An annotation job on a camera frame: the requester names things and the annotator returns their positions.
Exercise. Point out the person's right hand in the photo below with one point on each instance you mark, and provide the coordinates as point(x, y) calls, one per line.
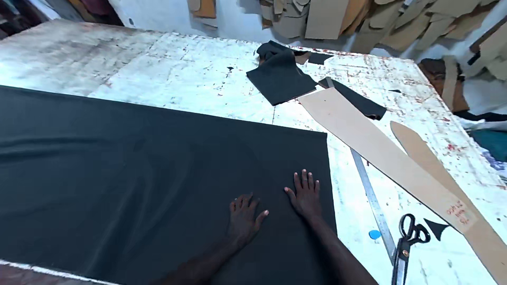
point(308, 202)

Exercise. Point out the person's left hand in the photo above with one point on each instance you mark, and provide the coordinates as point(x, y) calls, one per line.
point(241, 222)

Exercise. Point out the person's left thumb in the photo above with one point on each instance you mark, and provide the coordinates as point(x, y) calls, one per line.
point(261, 218)

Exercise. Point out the person's left middle finger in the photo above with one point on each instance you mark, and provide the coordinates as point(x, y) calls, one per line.
point(246, 200)

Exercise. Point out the person's right thumb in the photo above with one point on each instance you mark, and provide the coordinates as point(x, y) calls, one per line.
point(290, 194)

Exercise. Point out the person's left ring finger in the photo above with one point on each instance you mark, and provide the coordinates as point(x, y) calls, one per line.
point(239, 203)

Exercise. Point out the person's left index finger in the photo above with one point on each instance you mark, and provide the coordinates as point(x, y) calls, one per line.
point(254, 204)

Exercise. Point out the person's right middle finger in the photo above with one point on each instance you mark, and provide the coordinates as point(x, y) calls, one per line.
point(304, 179)

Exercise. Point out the person's left little finger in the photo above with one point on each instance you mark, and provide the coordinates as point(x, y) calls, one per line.
point(232, 206)

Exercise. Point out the person's right ring finger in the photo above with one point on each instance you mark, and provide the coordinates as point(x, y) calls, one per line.
point(311, 182)

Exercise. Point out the person's right index finger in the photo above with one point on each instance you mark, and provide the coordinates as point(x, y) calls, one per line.
point(297, 182)

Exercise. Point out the person's right little finger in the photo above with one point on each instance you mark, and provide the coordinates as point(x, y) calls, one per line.
point(317, 187)

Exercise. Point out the large black fabric sheet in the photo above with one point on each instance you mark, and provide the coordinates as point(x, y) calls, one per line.
point(178, 166)

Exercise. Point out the person's left forearm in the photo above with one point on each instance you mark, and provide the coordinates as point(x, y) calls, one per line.
point(210, 262)

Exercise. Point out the person's right forearm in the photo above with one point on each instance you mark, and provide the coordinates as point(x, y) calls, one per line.
point(338, 251)

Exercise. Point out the metal ruler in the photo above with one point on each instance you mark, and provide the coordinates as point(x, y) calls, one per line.
point(372, 198)

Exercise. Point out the beige cardboard pattern, red writing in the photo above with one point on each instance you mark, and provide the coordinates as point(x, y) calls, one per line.
point(380, 150)

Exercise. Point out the blue chalk piece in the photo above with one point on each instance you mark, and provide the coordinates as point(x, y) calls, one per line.
point(374, 234)

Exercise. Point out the long black fabric strip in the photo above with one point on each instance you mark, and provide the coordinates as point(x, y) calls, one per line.
point(356, 97)

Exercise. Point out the crumpled black fabric piece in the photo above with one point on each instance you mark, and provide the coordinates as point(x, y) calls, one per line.
point(281, 77)

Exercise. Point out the small brown scrap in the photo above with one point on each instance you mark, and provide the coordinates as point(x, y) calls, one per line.
point(302, 58)

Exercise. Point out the small black rectangular fabric scrap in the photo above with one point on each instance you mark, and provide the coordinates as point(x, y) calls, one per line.
point(319, 58)

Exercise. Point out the black triangular fabric scrap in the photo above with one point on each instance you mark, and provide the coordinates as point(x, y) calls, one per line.
point(436, 228)

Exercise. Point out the hanging rows of cardboard patterns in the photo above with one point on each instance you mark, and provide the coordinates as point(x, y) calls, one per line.
point(326, 19)

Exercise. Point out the brown cardboard pattern, rounded tip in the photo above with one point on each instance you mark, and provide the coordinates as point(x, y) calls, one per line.
point(481, 233)

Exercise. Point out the hanging brown leather-like pieces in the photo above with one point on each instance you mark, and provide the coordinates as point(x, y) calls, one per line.
point(459, 89)

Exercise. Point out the teal cloth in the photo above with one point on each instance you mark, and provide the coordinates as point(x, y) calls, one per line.
point(493, 143)

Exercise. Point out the hanging small cardboard patterns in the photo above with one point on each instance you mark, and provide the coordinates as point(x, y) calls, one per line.
point(206, 10)

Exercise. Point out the hanging bunch of grey-brown patterns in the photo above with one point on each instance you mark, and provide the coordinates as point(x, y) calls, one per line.
point(495, 51)

